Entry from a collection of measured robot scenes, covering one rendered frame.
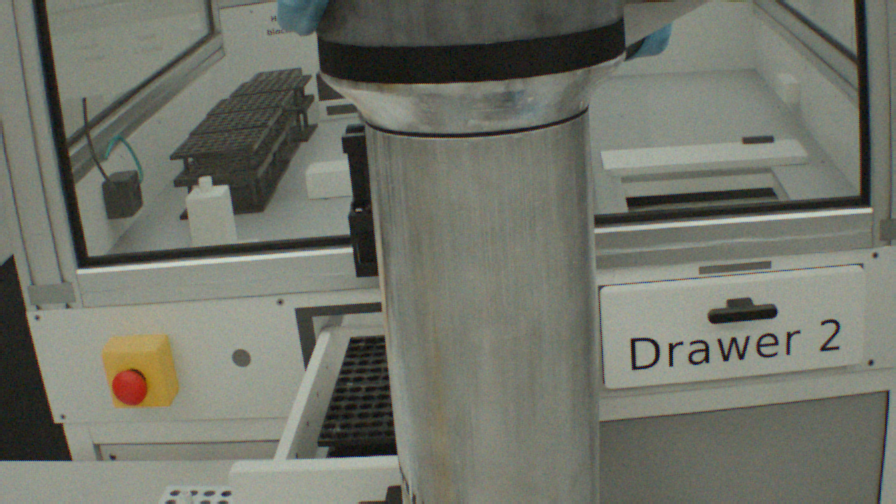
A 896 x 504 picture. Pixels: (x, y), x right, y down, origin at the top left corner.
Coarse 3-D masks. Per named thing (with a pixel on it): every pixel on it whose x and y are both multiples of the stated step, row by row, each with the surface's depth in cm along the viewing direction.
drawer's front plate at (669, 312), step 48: (624, 288) 123; (672, 288) 121; (720, 288) 121; (768, 288) 121; (816, 288) 120; (864, 288) 120; (624, 336) 124; (672, 336) 123; (720, 336) 123; (816, 336) 122; (624, 384) 126
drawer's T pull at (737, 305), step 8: (728, 304) 120; (736, 304) 120; (744, 304) 119; (752, 304) 119; (760, 304) 119; (768, 304) 118; (712, 312) 118; (720, 312) 118; (728, 312) 118; (736, 312) 118; (744, 312) 118; (752, 312) 118; (760, 312) 118; (768, 312) 118; (776, 312) 118; (712, 320) 119; (720, 320) 118; (728, 320) 118; (736, 320) 118; (744, 320) 118; (752, 320) 118
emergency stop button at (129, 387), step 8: (120, 376) 123; (128, 376) 123; (136, 376) 123; (112, 384) 124; (120, 384) 123; (128, 384) 123; (136, 384) 123; (144, 384) 124; (120, 392) 124; (128, 392) 124; (136, 392) 124; (144, 392) 124; (120, 400) 124; (128, 400) 124; (136, 400) 124
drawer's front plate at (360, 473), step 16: (240, 464) 96; (256, 464) 96; (272, 464) 96; (288, 464) 96; (304, 464) 95; (320, 464) 95; (336, 464) 95; (352, 464) 95; (368, 464) 95; (384, 464) 94; (240, 480) 95; (256, 480) 95; (272, 480) 95; (288, 480) 95; (304, 480) 95; (320, 480) 95; (336, 480) 95; (352, 480) 95; (368, 480) 95; (384, 480) 94; (400, 480) 94; (240, 496) 96; (256, 496) 96; (272, 496) 96; (288, 496) 96; (304, 496) 96; (320, 496) 95; (336, 496) 95; (352, 496) 95; (368, 496) 95; (384, 496) 95
